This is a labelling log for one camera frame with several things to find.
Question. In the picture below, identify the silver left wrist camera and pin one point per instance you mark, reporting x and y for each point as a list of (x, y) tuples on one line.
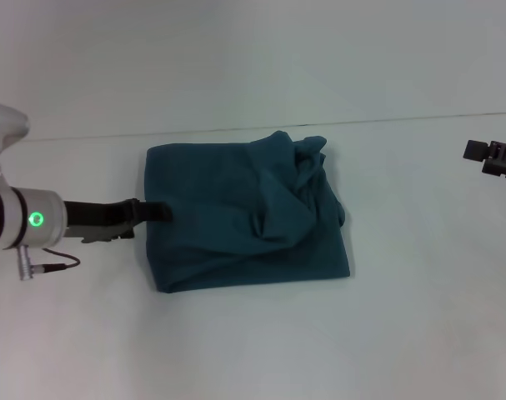
[(2, 127)]

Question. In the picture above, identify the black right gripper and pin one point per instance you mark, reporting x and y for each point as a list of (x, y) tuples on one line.
[(502, 162)]

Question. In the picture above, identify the teal FREE print t-shirt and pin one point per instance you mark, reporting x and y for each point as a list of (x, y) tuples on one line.
[(244, 216)]

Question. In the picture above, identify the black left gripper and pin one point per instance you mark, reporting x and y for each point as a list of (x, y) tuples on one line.
[(98, 218)]

